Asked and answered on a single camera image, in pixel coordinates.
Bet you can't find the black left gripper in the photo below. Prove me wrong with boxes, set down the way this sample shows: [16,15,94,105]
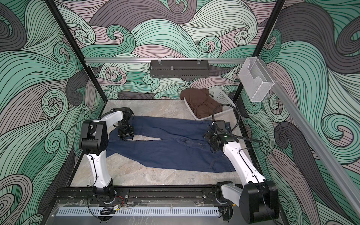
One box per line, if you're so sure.
[119,122,136,141]

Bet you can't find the blue denim jeans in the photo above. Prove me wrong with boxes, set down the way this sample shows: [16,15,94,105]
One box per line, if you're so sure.
[106,116,235,173]

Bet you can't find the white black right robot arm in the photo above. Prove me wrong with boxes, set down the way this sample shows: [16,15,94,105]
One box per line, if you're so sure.
[204,130,279,224]

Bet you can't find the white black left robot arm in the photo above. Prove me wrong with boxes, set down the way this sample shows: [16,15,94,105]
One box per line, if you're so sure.
[79,107,135,202]

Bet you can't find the brown trousers in basket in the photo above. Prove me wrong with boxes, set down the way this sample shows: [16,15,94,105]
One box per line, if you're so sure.
[180,88,223,119]

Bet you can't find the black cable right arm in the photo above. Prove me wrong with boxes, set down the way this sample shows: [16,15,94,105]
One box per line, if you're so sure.
[211,103,265,147]

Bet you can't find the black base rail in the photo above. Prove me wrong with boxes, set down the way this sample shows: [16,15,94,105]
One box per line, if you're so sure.
[53,185,232,206]

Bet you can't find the clear wire mesh bin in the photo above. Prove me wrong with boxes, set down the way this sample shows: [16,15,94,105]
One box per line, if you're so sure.
[239,57,274,103]

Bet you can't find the aluminium rail back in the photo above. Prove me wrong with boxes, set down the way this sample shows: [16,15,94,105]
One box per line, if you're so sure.
[84,57,246,64]

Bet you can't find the aluminium rail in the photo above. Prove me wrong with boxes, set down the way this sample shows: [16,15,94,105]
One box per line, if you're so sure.
[84,57,246,64]
[258,58,360,217]

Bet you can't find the red black wires connector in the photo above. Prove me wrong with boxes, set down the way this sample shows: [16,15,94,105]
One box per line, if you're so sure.
[86,196,125,223]

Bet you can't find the white slotted cable duct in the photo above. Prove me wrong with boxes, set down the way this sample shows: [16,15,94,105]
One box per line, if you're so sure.
[55,206,220,217]

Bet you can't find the black corner frame post left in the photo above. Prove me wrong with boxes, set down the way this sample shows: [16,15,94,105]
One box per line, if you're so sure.
[44,0,108,104]

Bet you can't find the black corner frame post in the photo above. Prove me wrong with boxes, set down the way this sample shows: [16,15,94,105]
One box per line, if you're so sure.
[233,1,285,103]
[44,0,108,104]

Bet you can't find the aluminium rail right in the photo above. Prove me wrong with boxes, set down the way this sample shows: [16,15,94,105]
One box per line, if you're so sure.
[258,58,360,217]

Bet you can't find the black corner frame post right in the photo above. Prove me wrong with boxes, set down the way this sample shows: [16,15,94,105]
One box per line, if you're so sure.
[233,1,285,103]

